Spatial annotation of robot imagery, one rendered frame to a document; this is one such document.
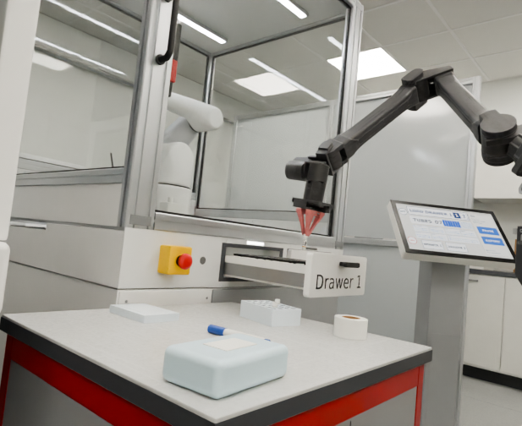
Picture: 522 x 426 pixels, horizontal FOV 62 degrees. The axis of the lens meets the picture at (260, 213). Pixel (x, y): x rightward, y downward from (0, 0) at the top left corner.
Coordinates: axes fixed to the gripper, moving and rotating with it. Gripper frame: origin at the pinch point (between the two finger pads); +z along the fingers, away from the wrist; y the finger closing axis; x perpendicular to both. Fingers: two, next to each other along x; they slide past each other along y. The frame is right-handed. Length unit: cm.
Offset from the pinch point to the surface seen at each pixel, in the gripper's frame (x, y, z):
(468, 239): -104, -10, -8
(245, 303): 23.5, -4.2, 18.5
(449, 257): -91, -8, 1
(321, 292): 6.0, -12.6, 13.7
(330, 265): 2.7, -11.7, 6.8
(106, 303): 45, 21, 25
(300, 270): 9.7, -7.9, 9.3
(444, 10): -214, 73, -176
